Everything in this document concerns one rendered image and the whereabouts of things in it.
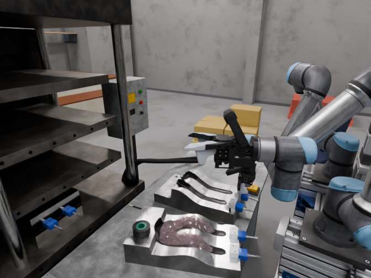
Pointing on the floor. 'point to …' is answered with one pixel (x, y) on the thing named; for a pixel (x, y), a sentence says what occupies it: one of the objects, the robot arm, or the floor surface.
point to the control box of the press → (136, 116)
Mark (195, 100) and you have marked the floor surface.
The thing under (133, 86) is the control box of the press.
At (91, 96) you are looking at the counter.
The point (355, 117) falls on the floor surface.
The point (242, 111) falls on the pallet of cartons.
